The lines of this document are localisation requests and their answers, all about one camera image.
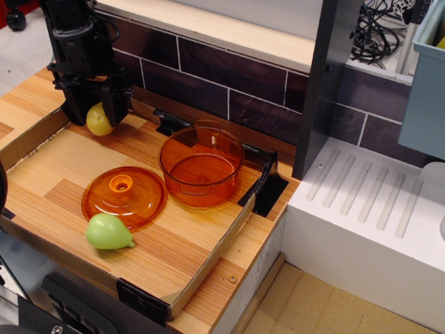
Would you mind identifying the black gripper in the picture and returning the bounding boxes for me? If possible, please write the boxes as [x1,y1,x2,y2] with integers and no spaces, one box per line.
[47,26,134,127]

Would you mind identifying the yellow plastic potato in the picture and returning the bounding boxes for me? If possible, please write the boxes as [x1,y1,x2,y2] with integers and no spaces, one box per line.
[86,102,114,136]

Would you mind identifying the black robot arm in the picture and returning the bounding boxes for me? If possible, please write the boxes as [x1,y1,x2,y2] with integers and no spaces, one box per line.
[40,1,134,127]

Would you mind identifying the orange transparent pot lid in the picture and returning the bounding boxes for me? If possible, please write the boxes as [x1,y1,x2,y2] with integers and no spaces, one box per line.
[81,166,168,230]

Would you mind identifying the orange transparent pot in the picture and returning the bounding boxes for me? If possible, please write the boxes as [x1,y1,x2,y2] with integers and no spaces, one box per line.
[159,121,245,207]

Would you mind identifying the cardboard fence with black tape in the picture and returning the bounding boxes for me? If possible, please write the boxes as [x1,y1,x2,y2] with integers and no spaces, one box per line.
[0,79,290,328]

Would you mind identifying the green plastic pear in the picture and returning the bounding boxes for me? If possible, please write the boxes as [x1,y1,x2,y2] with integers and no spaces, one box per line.
[86,213,135,250]

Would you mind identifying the white drainboard sink unit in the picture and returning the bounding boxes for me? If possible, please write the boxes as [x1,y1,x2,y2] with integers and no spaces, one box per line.
[282,139,444,333]

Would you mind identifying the light blue plastic bin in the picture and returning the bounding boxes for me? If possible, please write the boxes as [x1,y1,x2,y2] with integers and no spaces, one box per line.
[398,1,444,159]

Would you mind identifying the dark grey shelf post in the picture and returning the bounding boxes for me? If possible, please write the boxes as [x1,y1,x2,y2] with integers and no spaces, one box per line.
[292,0,361,180]

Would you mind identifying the black cable bundle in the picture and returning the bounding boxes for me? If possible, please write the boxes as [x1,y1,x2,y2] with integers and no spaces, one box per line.
[349,0,414,69]

